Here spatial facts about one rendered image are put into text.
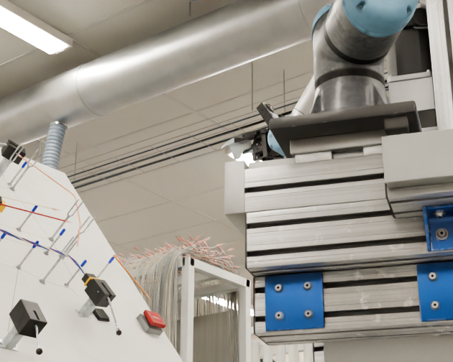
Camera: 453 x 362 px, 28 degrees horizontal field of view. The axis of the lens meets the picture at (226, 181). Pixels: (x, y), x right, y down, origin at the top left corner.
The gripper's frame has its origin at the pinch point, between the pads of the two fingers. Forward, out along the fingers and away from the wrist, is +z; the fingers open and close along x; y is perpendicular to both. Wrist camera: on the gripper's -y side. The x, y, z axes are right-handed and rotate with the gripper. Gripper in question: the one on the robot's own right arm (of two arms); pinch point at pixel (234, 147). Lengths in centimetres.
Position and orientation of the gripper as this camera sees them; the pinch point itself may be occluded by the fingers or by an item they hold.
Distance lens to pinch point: 250.0
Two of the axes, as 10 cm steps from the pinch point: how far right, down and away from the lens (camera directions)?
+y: 0.9, 9.5, -2.9
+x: 6.7, 1.5, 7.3
